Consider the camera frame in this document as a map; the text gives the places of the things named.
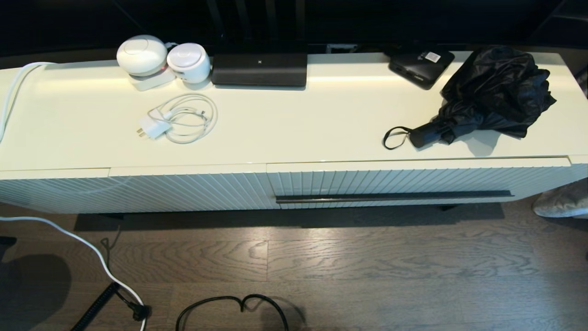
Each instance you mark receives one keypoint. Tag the white cabinet drawer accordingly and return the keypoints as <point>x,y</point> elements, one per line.
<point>367,180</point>

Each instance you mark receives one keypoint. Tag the black umbrella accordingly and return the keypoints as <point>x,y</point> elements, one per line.
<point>496,87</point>

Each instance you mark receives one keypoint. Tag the white ribbed tv cabinet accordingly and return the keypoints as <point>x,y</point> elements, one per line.
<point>298,131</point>

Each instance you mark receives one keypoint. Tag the black rectangular speaker bar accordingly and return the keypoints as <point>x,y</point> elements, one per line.
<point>259,70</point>

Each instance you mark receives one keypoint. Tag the small white round device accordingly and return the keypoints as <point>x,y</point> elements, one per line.
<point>189,63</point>

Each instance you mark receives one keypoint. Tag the white charger plug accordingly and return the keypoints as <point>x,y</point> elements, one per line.
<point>152,128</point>

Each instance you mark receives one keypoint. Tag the black set-top box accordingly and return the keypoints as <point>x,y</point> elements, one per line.
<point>418,68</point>

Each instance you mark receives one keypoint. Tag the white flat box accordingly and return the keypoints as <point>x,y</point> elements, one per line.
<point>152,83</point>

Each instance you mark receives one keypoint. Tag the large white round device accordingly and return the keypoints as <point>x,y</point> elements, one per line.
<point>141,55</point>

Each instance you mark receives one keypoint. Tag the beige curtain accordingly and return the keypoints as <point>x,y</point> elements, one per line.
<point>562,202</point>

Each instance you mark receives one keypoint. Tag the white wall socket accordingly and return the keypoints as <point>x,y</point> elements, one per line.
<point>342,48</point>

